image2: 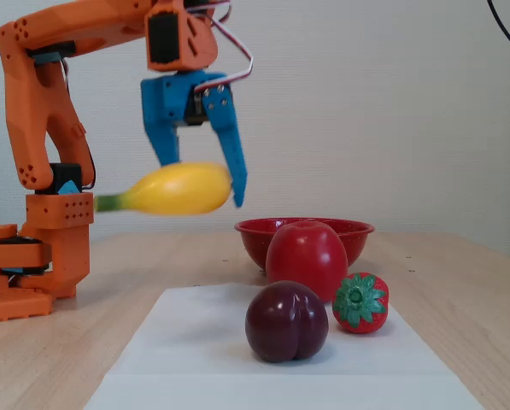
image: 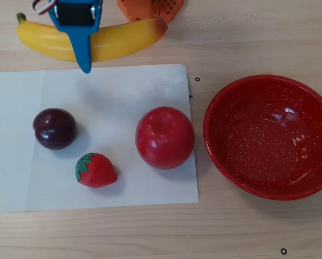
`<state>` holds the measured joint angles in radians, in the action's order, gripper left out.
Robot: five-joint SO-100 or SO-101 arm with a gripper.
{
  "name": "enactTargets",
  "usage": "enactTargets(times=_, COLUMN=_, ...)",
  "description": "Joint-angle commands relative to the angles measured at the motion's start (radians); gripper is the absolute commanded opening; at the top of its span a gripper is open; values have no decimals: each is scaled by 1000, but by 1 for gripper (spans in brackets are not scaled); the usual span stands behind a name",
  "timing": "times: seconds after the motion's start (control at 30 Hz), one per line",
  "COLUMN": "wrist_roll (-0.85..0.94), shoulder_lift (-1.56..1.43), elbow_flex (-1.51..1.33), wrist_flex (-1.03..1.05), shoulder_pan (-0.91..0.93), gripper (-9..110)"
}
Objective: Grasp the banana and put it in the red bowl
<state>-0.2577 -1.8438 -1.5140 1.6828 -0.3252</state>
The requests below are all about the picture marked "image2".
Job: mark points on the yellow plastic banana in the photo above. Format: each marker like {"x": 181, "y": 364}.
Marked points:
{"x": 182, "y": 190}

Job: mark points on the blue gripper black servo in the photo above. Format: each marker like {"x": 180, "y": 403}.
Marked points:
{"x": 166, "y": 102}

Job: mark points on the orange robot base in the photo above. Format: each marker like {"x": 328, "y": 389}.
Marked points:
{"x": 11, "y": 305}

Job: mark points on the dark purple plastic plum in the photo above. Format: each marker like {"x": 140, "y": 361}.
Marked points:
{"x": 286, "y": 322}

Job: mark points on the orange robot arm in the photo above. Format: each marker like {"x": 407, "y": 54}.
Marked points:
{"x": 28, "y": 107}

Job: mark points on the red speckled bowl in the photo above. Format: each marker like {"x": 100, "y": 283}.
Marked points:
{"x": 254, "y": 243}

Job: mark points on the red plastic strawberry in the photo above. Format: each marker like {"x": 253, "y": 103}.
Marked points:
{"x": 361, "y": 305}

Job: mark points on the white paper sheet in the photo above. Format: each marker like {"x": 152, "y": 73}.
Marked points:
{"x": 186, "y": 363}

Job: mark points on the red plastic apple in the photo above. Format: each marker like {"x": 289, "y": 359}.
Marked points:
{"x": 306, "y": 256}

